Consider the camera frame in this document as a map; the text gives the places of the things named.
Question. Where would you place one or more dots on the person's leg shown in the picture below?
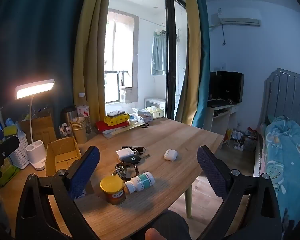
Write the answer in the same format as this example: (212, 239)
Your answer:
(165, 220)

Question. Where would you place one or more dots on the printed cardboard lamp box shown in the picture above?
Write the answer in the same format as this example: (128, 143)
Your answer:
(43, 130)

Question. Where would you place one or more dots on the white appliance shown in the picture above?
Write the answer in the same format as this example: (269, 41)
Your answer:
(155, 102)

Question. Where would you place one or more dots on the white plastic basket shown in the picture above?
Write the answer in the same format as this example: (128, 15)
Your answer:
(20, 155)

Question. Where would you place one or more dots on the black monitor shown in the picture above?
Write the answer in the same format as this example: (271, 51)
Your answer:
(230, 87)

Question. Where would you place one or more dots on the white earbuds case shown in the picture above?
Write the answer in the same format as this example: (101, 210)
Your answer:
(170, 155)

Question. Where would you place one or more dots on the black scissors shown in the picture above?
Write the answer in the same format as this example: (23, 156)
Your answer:
(145, 125)

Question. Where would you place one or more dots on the blue printed blanket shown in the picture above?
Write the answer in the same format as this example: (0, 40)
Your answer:
(287, 155)

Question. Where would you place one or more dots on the red book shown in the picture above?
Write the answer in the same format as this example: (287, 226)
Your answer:
(102, 126)

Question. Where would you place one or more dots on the small white cap bottle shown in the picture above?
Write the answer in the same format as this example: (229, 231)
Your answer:
(129, 187)

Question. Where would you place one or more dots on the yellow lid jar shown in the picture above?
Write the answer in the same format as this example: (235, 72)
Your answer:
(112, 190)

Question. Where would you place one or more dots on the black flashlight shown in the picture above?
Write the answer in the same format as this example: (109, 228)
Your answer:
(133, 149)

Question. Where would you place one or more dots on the white computer desk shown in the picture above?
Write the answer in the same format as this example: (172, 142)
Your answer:
(215, 115)

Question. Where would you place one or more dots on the yellow wipes pack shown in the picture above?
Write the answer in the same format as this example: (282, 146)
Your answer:
(116, 120)

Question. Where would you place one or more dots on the pale yellow tissue pack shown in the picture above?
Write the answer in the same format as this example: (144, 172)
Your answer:
(155, 112)

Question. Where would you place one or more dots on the steel thermos cup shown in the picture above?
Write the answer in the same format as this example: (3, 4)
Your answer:
(67, 117)

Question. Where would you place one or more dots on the teal curtain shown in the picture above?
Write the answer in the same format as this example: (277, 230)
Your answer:
(203, 80)
(35, 30)

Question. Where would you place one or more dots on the green packet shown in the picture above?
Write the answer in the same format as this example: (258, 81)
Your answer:
(7, 172)

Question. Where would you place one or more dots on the yellow curtain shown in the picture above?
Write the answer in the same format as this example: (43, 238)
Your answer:
(192, 55)
(92, 55)

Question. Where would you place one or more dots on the yellow green sponge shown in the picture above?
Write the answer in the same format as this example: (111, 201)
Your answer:
(10, 130)

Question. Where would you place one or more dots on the hanging light green towel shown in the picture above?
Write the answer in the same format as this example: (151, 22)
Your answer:
(158, 55)

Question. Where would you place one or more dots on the clear folder with papers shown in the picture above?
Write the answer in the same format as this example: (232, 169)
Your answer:
(122, 130)

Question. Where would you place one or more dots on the grey bed headboard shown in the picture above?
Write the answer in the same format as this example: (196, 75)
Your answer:
(287, 95)

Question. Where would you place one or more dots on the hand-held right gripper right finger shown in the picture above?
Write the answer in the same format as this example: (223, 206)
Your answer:
(212, 172)

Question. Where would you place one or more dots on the blue mask packet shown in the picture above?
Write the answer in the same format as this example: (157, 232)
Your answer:
(133, 118)

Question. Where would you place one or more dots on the white desk lamp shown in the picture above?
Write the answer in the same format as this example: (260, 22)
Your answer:
(36, 155)

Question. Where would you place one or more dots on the clear water bottle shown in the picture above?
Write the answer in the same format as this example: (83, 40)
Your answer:
(83, 110)

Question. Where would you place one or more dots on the stack of paper cups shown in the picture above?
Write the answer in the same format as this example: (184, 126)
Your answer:
(78, 132)

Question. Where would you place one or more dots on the black car key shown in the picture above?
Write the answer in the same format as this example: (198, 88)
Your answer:
(131, 159)

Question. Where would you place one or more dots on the teal label medicine bottle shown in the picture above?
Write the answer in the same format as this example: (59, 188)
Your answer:
(143, 180)

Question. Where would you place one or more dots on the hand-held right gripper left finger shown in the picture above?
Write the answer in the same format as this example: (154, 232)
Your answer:
(83, 172)

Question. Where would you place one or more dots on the printed clear glass jar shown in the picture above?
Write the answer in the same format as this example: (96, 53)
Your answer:
(65, 131)

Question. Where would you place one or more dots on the white air conditioner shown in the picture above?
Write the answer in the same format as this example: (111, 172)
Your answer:
(237, 17)

